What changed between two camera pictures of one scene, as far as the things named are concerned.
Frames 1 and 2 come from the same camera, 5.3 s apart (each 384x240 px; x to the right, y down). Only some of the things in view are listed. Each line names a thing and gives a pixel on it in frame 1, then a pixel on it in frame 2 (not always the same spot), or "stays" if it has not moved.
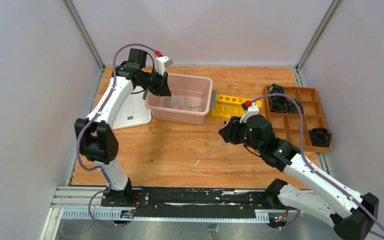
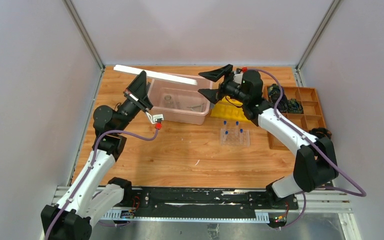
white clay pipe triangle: x=191 y=107 stays
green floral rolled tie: x=292 y=108 stays
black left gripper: x=160 y=84 to x=136 y=99
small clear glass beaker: x=167 y=102 stays
